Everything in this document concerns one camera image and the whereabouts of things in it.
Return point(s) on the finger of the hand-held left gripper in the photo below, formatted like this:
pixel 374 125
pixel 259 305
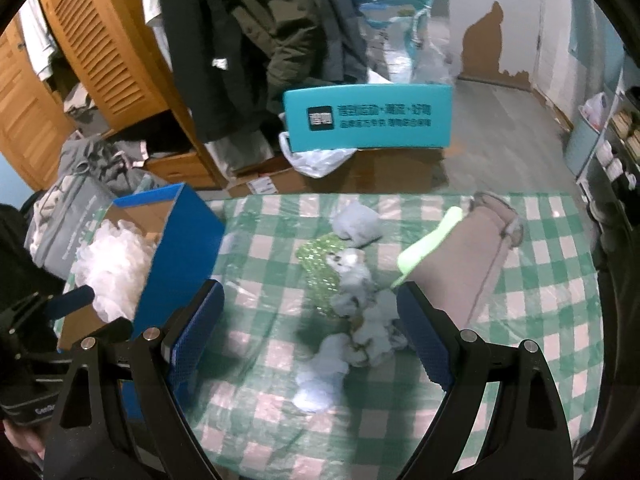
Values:
pixel 112 331
pixel 75 298

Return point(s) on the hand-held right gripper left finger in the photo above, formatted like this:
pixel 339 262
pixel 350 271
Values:
pixel 197 330

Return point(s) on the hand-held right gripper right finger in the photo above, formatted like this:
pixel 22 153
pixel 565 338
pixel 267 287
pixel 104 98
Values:
pixel 422 340

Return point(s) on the grey white plush toy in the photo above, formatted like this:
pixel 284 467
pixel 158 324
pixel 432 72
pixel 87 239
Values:
pixel 352 280
pixel 320 370
pixel 375 335

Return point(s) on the blue cardboard box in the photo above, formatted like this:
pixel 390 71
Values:
pixel 185 240

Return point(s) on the light green cloth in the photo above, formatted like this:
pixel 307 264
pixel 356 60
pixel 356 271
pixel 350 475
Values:
pixel 430 245

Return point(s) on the green bubble wrap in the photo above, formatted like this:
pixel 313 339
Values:
pixel 316 260

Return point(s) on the green checked tablecloth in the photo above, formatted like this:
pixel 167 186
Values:
pixel 500 340

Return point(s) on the grey clothes pile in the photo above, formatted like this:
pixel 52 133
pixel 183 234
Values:
pixel 70 220

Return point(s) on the dark cloth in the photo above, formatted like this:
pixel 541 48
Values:
pixel 15 245

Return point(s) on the grey hoodie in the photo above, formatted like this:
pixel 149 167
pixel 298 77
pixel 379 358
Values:
pixel 87 160

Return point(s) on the flattened cardboard with label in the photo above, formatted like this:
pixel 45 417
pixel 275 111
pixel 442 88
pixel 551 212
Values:
pixel 260 178

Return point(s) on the brown cardboard box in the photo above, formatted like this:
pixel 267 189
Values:
pixel 397 162

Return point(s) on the teal cardboard box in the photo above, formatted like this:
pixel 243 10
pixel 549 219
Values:
pixel 365 117

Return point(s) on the wooden louvred wardrobe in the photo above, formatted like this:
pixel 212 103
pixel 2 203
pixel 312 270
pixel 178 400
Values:
pixel 100 50

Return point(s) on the light blue bin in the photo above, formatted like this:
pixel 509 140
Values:
pixel 582 142

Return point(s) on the white hanging garment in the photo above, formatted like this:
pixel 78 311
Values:
pixel 40 35

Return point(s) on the shoe rack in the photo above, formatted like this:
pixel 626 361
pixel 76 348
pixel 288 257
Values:
pixel 620 150

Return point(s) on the black hanging jacket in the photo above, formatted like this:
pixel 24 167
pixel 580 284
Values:
pixel 195 50

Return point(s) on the small white plastic bag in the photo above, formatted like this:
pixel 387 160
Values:
pixel 595 107

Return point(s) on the white hanging shirt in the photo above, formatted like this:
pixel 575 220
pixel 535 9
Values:
pixel 150 0

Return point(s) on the clear bag with blue packaging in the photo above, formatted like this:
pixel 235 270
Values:
pixel 395 25

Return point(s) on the olive hanging jacket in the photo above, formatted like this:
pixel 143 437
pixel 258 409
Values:
pixel 272 10

